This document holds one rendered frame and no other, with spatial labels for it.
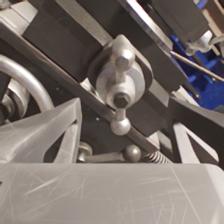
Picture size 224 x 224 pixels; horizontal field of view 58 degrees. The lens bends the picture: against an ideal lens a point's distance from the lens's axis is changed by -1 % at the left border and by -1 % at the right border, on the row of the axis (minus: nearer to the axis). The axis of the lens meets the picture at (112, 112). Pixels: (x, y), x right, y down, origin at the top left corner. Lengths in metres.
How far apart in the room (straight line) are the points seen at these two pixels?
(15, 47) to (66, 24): 0.09
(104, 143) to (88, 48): 0.21
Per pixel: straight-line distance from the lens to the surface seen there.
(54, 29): 0.34
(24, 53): 0.37
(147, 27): 0.43
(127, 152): 0.37
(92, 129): 0.43
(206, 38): 0.57
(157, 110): 0.40
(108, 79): 0.29
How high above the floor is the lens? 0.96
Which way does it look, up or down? 25 degrees down
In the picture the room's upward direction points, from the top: 50 degrees clockwise
